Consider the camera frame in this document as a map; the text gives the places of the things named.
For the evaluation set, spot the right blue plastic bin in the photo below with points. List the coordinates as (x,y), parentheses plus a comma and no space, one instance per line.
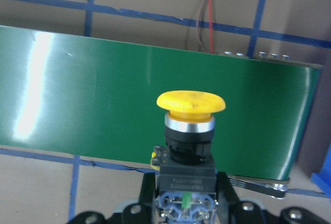
(322,179)

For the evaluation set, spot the green conveyor belt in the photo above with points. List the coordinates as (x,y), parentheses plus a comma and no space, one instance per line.
(97,98)

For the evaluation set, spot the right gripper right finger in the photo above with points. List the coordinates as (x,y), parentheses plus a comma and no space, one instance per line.
(233,210)

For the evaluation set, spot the yellow mushroom push button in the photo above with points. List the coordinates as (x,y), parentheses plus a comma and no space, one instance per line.
(186,184)

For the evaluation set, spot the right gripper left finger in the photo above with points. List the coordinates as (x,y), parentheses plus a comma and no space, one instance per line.
(140,211)

